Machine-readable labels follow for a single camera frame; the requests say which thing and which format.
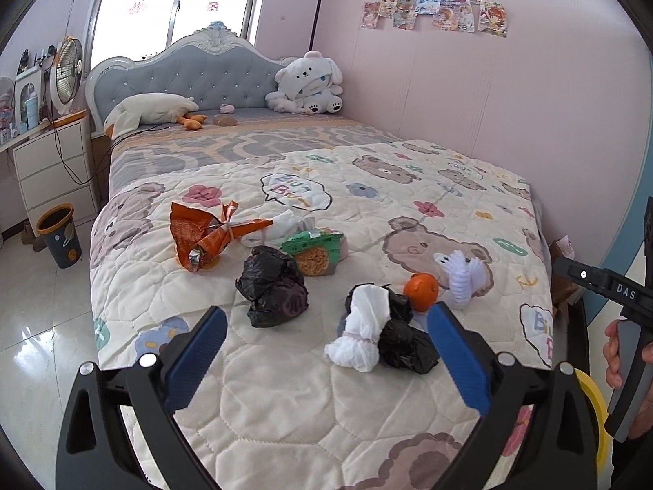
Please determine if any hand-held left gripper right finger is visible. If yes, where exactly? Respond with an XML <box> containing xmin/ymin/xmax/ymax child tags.
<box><xmin>427</xmin><ymin>302</ymin><xmax>597</xmax><ymax>490</ymax></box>

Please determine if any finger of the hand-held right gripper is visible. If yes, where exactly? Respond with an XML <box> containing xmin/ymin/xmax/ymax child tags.
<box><xmin>553</xmin><ymin>256</ymin><xmax>609</xmax><ymax>299</ymax></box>

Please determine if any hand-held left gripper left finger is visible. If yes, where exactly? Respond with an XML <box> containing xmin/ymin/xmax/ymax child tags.
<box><xmin>55</xmin><ymin>306</ymin><xmax>229</xmax><ymax>490</ymax></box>

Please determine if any black plastic bag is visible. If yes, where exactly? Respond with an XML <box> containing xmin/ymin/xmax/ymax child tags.
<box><xmin>235</xmin><ymin>245</ymin><xmax>309</xmax><ymax>328</ymax></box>
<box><xmin>347</xmin><ymin>283</ymin><xmax>440</xmax><ymax>376</ymax></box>

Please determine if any orange citrus peel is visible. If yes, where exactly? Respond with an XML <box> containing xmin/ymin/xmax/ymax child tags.
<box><xmin>403</xmin><ymin>272</ymin><xmax>440</xmax><ymax>312</ymax></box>

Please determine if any yellow trash bin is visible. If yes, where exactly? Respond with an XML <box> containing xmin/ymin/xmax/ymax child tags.
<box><xmin>574</xmin><ymin>367</ymin><xmax>610</xmax><ymax>477</ymax></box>

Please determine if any white plastic bag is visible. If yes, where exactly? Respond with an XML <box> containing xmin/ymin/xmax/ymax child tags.
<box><xmin>325</xmin><ymin>284</ymin><xmax>391</xmax><ymax>372</ymax></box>
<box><xmin>240</xmin><ymin>208</ymin><xmax>314</xmax><ymax>247</ymax></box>

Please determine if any orange snack bag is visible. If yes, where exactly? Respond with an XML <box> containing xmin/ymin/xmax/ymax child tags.
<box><xmin>170</xmin><ymin>200</ymin><xmax>273</xmax><ymax>272</ymax></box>

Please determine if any person's right hand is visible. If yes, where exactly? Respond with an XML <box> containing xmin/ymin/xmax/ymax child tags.
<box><xmin>604</xmin><ymin>321</ymin><xmax>653</xmax><ymax>440</ymax></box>

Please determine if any brown cardboard box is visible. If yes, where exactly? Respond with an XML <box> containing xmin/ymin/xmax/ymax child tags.
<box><xmin>550</xmin><ymin>260</ymin><xmax>585</xmax><ymax>325</ymax></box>

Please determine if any white and blue wardrobe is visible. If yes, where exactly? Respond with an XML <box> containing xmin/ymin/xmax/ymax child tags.
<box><xmin>582</xmin><ymin>163</ymin><xmax>653</xmax><ymax>327</ymax></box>

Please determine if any green noodle packet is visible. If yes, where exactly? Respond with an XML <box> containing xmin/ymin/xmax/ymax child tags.
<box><xmin>280</xmin><ymin>229</ymin><xmax>345</xmax><ymax>277</ymax></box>

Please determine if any dark waste bin orange rim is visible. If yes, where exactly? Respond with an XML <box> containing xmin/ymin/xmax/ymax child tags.
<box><xmin>36</xmin><ymin>203</ymin><xmax>82</xmax><ymax>269</ymax></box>

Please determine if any bear print quilt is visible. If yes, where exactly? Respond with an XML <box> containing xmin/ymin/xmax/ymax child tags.
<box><xmin>89</xmin><ymin>138</ymin><xmax>557</xmax><ymax>490</ymax></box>

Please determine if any grey orange patterned bed sheet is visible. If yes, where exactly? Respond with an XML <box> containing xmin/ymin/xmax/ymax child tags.
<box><xmin>109</xmin><ymin>112</ymin><xmax>409</xmax><ymax>200</ymax></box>

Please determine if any white drawer chest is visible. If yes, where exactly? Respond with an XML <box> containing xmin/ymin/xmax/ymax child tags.
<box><xmin>10</xmin><ymin>112</ymin><xmax>100</xmax><ymax>225</ymax></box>

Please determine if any white goose plush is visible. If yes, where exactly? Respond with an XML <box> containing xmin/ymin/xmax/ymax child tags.
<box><xmin>103</xmin><ymin>93</ymin><xmax>207</xmax><ymax>138</ymax></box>

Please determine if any grey tufted bed headboard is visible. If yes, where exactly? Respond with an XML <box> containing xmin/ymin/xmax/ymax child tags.
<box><xmin>84</xmin><ymin>20</ymin><xmax>291</xmax><ymax>136</ymax></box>

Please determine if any white plush dog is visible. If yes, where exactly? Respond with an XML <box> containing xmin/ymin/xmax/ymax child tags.
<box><xmin>264</xmin><ymin>51</ymin><xmax>345</xmax><ymax>116</ymax></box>

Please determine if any round desk fan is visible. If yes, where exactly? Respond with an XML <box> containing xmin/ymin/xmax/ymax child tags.
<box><xmin>51</xmin><ymin>36</ymin><xmax>85</xmax><ymax>116</ymax></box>

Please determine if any white arched vanity mirror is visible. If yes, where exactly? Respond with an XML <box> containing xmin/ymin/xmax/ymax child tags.
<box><xmin>14</xmin><ymin>67</ymin><xmax>42</xmax><ymax>131</ymax></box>

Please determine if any black power cable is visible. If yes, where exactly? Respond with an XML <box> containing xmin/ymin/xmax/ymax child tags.
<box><xmin>51</xmin><ymin>115</ymin><xmax>98</xmax><ymax>185</ymax></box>

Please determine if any black wall pole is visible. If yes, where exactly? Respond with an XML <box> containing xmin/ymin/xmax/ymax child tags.
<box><xmin>309</xmin><ymin>0</ymin><xmax>332</xmax><ymax>52</ymax></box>

